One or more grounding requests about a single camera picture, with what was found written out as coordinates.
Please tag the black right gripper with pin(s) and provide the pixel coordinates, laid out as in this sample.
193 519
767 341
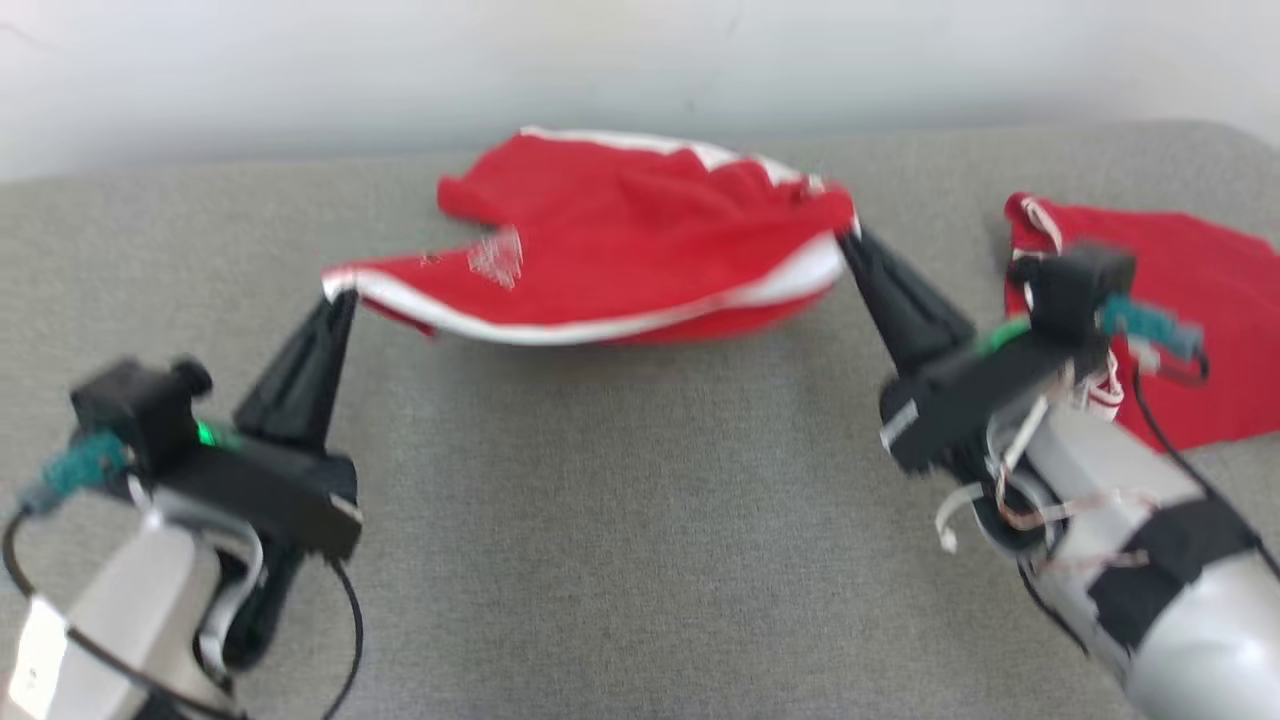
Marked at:
970 390

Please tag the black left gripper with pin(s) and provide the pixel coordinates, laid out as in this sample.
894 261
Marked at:
280 490

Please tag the red Bulls 23 shorts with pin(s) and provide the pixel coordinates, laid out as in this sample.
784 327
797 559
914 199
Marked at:
620 230

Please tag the red Bulls 23 jersey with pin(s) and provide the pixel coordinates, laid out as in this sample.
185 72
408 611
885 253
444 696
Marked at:
1210 310

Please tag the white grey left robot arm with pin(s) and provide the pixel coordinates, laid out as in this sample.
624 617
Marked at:
120 610

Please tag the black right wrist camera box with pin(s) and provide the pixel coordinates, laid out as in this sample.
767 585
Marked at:
1075 290

